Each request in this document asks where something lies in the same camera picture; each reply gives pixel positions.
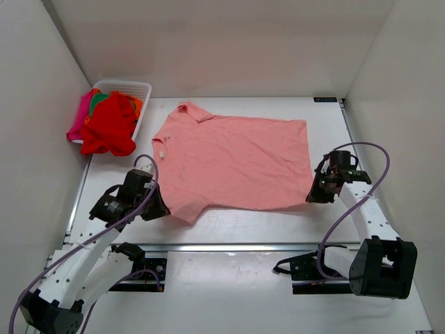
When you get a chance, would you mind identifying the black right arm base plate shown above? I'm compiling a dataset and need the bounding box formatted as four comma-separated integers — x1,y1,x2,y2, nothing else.
272,251,352,295

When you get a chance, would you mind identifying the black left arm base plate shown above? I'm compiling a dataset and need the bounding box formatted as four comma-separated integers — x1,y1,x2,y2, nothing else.
109,253,168,293

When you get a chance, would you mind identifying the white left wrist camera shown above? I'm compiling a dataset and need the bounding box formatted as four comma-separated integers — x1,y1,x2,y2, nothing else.
139,163,154,175

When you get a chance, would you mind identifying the white plastic laundry basket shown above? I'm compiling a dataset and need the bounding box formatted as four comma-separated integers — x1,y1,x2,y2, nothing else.
92,79,153,143

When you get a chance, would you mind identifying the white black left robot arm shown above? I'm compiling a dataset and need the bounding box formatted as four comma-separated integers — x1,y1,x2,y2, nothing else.
19,169,170,333

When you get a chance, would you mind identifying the magenta pink t shirt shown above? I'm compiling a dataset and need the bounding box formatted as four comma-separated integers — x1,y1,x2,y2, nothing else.
66,88,101,143

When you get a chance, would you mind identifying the dark label on table edge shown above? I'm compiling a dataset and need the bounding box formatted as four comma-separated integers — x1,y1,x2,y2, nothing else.
313,97,338,103

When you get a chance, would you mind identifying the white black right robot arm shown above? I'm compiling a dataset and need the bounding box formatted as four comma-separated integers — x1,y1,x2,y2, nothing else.
273,146,418,299

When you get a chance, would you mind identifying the salmon pink polo shirt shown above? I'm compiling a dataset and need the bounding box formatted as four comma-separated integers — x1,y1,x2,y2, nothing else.
152,102,313,224

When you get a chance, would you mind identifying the red t shirt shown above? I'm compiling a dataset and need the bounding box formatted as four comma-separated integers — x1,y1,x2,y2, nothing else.
81,94,138,157

